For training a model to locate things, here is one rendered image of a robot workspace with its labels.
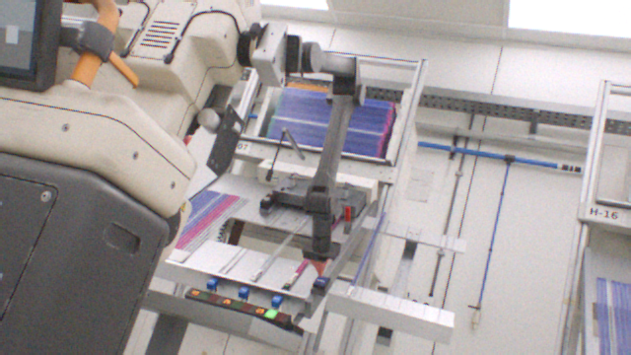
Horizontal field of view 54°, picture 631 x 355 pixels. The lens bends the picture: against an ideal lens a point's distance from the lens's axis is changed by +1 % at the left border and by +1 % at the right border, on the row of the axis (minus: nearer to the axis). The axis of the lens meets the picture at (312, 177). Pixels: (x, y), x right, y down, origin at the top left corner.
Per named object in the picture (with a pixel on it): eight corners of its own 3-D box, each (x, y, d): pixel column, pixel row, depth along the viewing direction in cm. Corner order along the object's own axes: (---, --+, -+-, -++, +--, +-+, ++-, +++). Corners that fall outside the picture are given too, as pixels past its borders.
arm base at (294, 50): (252, 30, 143) (300, 35, 139) (267, 29, 150) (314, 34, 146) (250, 67, 146) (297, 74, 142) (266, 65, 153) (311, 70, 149)
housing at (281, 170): (370, 220, 243) (372, 187, 236) (257, 196, 259) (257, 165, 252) (376, 211, 249) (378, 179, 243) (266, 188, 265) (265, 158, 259)
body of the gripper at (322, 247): (309, 244, 186) (310, 223, 183) (341, 250, 183) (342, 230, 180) (301, 254, 181) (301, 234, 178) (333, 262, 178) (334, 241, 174)
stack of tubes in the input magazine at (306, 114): (379, 158, 245) (395, 100, 253) (263, 138, 261) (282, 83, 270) (383, 171, 256) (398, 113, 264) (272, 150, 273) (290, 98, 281)
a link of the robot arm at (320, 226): (309, 217, 175) (327, 221, 173) (317, 206, 180) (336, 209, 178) (309, 238, 178) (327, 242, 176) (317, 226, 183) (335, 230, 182)
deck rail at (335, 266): (310, 319, 185) (311, 303, 182) (304, 318, 186) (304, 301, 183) (378, 214, 245) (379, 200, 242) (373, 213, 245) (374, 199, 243)
